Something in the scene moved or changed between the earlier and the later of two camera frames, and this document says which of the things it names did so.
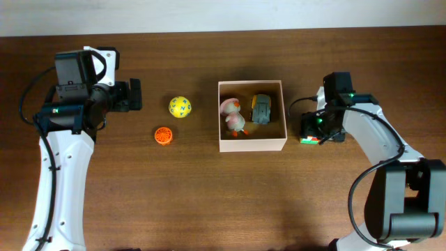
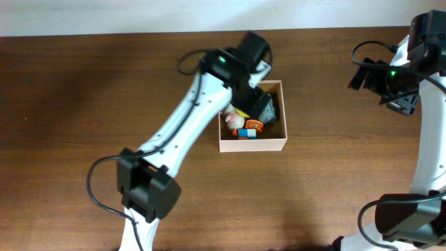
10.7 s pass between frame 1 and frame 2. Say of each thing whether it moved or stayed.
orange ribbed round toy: moved
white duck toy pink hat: stayed
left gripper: moved
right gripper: moved
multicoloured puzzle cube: moved
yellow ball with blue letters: moved
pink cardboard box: stayed
